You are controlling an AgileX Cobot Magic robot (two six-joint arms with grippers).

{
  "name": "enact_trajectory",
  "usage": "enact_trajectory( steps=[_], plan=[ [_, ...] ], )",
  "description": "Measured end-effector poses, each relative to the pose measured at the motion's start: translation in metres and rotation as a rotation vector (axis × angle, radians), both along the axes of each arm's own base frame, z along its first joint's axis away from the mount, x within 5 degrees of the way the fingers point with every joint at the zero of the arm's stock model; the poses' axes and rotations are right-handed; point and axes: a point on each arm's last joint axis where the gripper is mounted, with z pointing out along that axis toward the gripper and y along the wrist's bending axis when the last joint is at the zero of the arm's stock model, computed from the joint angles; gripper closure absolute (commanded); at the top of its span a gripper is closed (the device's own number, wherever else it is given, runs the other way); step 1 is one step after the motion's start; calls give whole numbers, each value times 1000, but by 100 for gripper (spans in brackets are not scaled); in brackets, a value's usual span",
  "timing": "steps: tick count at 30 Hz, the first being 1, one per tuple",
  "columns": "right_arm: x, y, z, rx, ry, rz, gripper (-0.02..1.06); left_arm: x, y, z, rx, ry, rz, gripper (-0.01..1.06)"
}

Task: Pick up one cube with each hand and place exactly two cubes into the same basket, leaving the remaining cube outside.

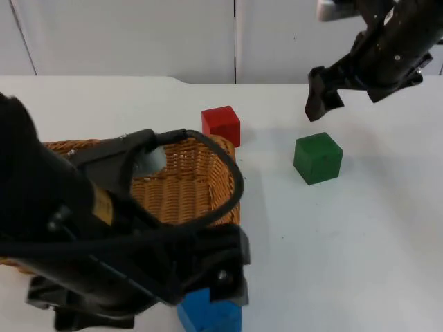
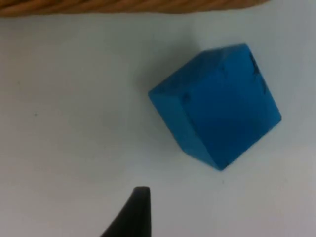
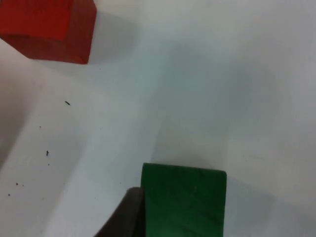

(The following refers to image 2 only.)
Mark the blue cube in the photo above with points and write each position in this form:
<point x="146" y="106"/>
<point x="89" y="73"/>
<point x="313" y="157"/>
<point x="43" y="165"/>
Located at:
<point x="217" y="108"/>

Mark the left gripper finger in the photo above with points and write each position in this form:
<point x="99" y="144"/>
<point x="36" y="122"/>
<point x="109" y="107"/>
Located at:
<point x="135" y="217"/>

